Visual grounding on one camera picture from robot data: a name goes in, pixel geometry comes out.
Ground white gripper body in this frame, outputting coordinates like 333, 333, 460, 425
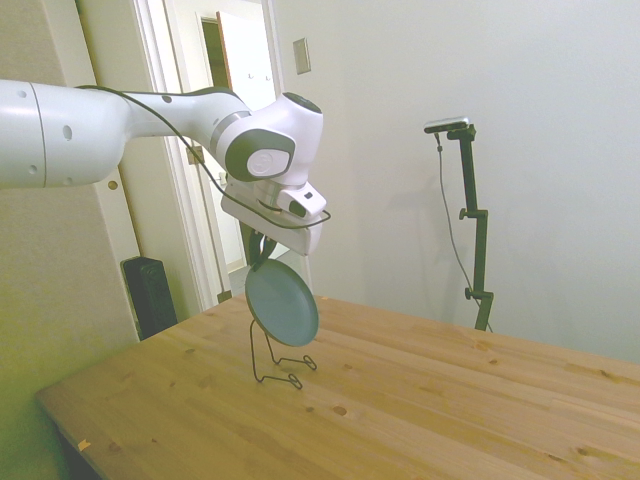
220, 178, 325, 258

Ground teal round plate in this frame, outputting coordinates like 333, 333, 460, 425
243, 258, 321, 349

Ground black tower appliance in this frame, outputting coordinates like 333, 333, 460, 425
120, 255, 179, 342

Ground brown wooden door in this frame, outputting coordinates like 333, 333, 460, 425
215, 11, 234, 92

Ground white door frame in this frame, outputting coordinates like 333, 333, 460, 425
132, 0, 281, 314

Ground black wire plate stand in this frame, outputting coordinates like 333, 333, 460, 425
248, 319, 319, 391

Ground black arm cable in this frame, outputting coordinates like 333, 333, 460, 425
75, 83, 333, 232

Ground black jointed camera stand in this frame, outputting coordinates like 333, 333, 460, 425
445, 125, 496, 332

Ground grey wall switch plate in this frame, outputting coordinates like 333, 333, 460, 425
292, 37, 313, 77

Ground grey stereo camera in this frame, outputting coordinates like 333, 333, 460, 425
423, 116, 473, 136

